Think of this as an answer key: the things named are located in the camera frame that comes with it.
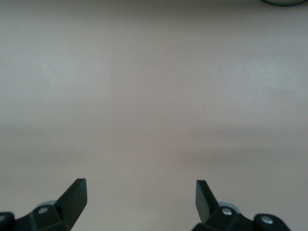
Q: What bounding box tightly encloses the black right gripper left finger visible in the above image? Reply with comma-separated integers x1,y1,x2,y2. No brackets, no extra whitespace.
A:
0,178,88,231

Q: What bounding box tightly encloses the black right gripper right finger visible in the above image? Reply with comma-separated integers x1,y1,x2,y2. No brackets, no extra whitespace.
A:
192,180,290,231

